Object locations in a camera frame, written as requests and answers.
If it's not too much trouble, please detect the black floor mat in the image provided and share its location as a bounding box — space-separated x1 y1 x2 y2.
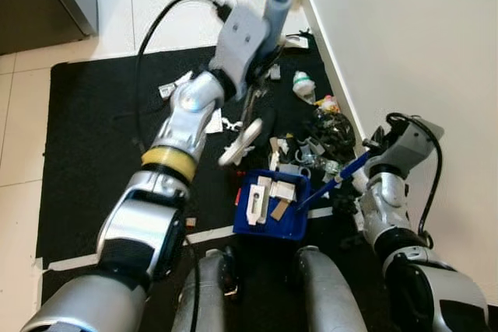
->
35 43 370 271

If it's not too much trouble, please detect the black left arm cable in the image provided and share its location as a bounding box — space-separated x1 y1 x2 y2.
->
135 0 234 156

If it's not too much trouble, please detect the black crumpled plastic trash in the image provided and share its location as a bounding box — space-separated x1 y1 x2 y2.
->
310 107 360 163

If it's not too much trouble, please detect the grey robot right leg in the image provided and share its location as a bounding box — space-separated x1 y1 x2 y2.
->
296 245 368 332

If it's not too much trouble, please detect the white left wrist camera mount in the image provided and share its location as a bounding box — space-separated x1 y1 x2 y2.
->
208 3 273 78

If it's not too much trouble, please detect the grey handled white broom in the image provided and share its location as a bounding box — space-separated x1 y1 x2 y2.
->
218 0 296 168

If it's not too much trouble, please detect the white plastic piece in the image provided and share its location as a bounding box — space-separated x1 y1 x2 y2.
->
245 183 269 225

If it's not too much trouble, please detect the grey robot left leg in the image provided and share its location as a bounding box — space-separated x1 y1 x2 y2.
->
170 248 238 332

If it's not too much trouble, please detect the tan cardboard strip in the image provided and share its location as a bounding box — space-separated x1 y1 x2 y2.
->
270 198 290 222

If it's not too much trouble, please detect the blue plastic dustpan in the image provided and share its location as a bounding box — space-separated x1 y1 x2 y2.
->
232 149 374 241

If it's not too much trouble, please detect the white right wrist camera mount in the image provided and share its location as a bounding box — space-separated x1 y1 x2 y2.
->
372 118 446 181

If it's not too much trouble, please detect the grey robot leg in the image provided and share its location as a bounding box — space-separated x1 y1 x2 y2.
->
170 248 238 332
296 245 368 332

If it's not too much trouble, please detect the white crumpled paper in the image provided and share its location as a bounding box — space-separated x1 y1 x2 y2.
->
283 33 314 52

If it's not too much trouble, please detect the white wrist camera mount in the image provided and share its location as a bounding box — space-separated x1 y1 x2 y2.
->
372 118 446 181
208 3 273 78

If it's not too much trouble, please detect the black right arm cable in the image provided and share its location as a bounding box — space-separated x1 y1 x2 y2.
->
384 111 444 249

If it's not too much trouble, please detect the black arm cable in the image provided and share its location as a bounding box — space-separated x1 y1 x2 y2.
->
384 111 444 249
135 0 234 156

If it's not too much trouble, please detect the colourful snack wrapper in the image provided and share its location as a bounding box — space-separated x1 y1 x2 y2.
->
317 95 343 115

